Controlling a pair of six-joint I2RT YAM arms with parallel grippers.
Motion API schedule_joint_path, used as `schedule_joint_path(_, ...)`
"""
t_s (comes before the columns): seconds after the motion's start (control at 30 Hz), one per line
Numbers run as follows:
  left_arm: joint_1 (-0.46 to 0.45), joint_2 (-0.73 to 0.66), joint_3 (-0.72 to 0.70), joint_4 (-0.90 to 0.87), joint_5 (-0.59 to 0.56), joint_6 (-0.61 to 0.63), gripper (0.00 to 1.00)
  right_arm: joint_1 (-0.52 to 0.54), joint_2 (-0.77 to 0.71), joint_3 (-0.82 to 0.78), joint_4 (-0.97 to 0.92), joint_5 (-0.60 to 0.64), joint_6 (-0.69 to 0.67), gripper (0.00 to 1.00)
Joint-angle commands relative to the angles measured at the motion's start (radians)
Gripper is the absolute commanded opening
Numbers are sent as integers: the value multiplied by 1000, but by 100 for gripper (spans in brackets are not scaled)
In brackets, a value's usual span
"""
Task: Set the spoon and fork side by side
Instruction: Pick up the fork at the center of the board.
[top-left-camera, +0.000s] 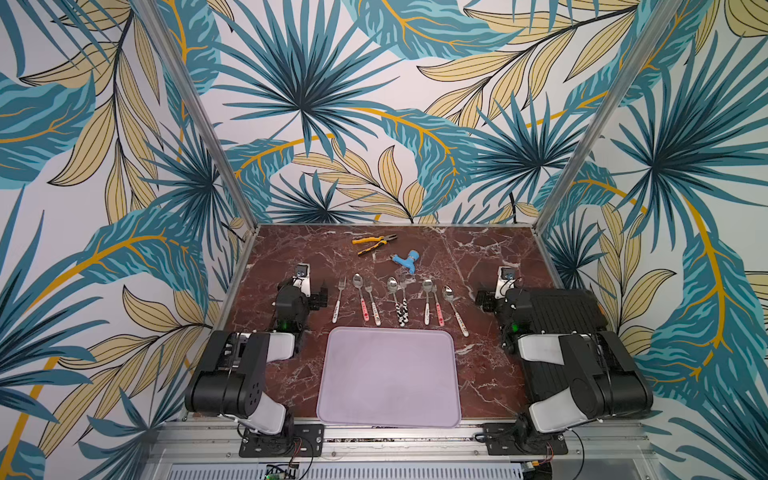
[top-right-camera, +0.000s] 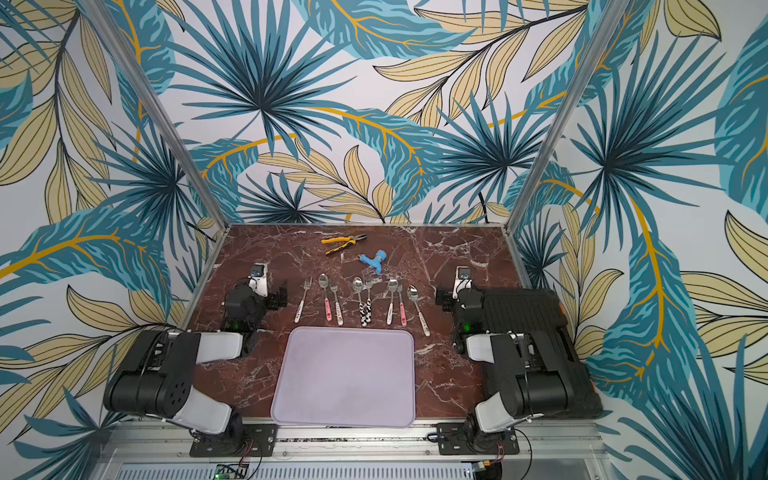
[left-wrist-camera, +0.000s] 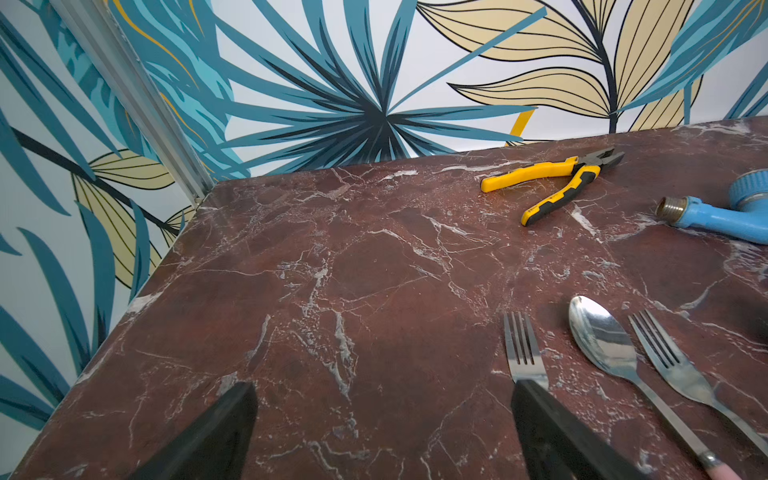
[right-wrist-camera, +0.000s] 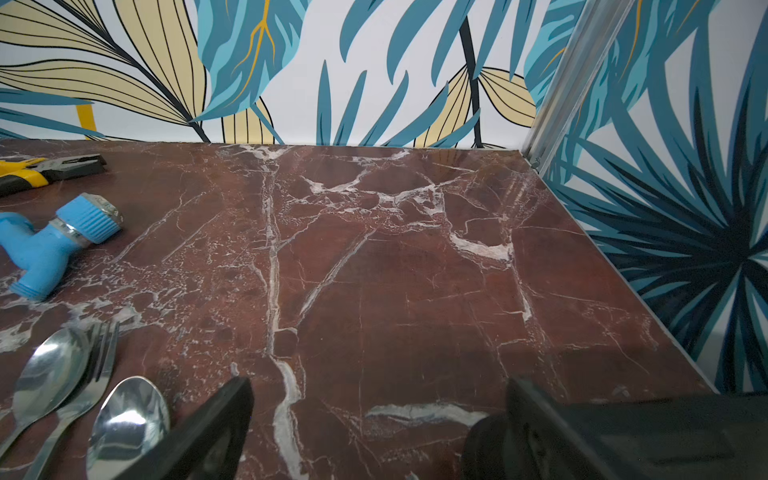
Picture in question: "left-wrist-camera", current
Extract fork with white printed handle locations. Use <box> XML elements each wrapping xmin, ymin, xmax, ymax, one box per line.
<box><xmin>503</xmin><ymin>312</ymin><xmax>549</xmax><ymax>390</ymax></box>

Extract yellow black pliers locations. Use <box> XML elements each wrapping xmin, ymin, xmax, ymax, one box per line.
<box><xmin>479</xmin><ymin>147</ymin><xmax>626</xmax><ymax>228</ymax></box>

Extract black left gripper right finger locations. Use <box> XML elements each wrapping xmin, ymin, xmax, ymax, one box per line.
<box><xmin>511</xmin><ymin>380</ymin><xmax>646</xmax><ymax>480</ymax></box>

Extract blue hose nozzle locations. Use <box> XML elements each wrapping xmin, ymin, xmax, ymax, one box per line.
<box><xmin>655</xmin><ymin>169</ymin><xmax>767</xmax><ymax>245</ymax></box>

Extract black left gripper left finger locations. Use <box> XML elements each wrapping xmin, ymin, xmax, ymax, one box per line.
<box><xmin>130</xmin><ymin>382</ymin><xmax>258</xmax><ymax>479</ymax></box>

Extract aluminium frame post left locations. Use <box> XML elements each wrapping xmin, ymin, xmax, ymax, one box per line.
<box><xmin>51</xmin><ymin>0</ymin><xmax>214</xmax><ymax>205</ymax></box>

